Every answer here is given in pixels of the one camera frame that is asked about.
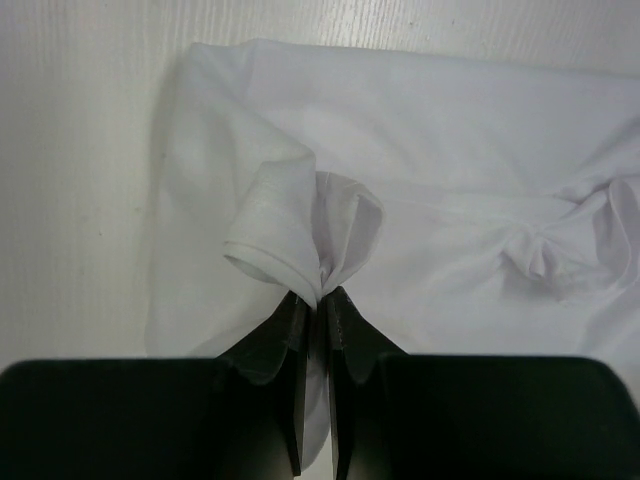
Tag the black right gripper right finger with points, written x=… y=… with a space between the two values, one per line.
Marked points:
x=396 y=415

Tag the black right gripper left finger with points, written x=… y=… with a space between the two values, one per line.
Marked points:
x=236 y=416

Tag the white t shirt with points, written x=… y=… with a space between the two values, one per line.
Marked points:
x=466 y=208

